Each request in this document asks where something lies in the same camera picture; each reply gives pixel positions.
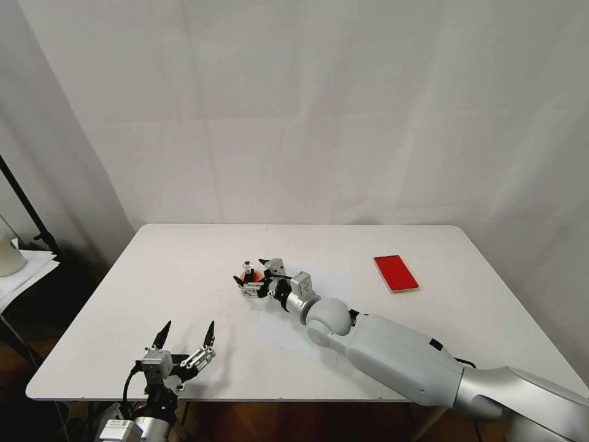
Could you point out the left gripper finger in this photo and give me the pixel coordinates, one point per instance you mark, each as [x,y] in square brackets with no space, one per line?
[162,336]
[202,357]

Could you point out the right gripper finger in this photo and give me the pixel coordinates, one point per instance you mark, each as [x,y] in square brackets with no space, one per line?
[252,291]
[264,262]

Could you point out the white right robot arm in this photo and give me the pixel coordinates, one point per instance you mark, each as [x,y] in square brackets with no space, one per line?
[391,350]

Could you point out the round red ink pad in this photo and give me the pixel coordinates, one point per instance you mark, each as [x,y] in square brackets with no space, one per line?
[256,276]

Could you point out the rectangular red ink pad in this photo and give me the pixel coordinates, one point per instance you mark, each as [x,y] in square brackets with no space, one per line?
[395,274]

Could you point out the dark table leg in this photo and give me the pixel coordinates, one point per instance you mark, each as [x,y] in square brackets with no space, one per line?
[93,421]

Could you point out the white paper stack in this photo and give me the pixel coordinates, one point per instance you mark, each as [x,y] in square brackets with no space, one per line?
[33,272]

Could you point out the black slanted metal rod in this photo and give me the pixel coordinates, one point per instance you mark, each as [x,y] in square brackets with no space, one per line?
[16,343]

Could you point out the white cone-shaped object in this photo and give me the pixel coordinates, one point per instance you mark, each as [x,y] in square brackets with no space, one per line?
[9,258]

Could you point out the black stand pole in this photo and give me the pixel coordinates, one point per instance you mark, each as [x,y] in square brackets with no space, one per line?
[23,202]

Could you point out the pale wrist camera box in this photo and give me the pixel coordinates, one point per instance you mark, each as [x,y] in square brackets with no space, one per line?
[155,366]
[276,266]

